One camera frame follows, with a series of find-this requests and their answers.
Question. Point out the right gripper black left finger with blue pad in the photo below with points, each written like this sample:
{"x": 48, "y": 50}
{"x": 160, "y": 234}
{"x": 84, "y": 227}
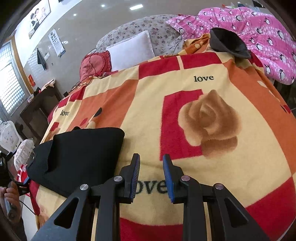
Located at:
{"x": 93, "y": 209}

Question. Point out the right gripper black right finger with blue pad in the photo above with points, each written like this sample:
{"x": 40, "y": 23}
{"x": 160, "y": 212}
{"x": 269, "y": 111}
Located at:
{"x": 209, "y": 211}

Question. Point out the black pants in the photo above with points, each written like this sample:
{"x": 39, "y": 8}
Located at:
{"x": 81, "y": 156}

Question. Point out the person's left hand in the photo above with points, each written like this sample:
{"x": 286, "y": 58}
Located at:
{"x": 11, "y": 195}

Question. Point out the orange red love blanket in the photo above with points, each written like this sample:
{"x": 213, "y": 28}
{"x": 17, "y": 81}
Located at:
{"x": 217, "y": 116}

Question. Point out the white ornate chair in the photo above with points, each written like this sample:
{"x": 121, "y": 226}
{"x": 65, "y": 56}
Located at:
{"x": 11, "y": 141}

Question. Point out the dark wooden desk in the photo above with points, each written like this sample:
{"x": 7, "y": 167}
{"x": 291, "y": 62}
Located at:
{"x": 35, "y": 114}

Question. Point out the red ruffled cushion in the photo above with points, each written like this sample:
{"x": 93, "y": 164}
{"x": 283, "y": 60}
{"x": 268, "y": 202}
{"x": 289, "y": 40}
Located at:
{"x": 95, "y": 64}

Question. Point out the white pillow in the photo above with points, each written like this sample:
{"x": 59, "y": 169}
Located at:
{"x": 130, "y": 52}

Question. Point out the dark grey cap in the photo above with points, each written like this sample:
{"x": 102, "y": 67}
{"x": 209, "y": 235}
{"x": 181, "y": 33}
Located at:
{"x": 222, "y": 40}

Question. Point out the pink penguin quilt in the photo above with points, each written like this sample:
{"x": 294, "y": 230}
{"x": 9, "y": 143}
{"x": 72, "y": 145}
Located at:
{"x": 262, "y": 33}

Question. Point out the floral padded headboard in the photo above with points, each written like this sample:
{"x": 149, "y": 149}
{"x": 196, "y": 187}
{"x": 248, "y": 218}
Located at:
{"x": 165, "y": 39}

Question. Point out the framed wedding photo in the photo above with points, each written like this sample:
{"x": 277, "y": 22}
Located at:
{"x": 37, "y": 16}

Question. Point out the red wall decoration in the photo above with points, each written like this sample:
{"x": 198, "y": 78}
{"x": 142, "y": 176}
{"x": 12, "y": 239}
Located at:
{"x": 31, "y": 81}

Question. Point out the dark cloth hanging on wall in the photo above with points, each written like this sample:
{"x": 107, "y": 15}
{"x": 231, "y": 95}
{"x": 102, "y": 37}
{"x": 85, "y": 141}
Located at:
{"x": 40, "y": 60}

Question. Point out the wall calendar poster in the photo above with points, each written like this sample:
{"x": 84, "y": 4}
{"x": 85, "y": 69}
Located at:
{"x": 56, "y": 43}

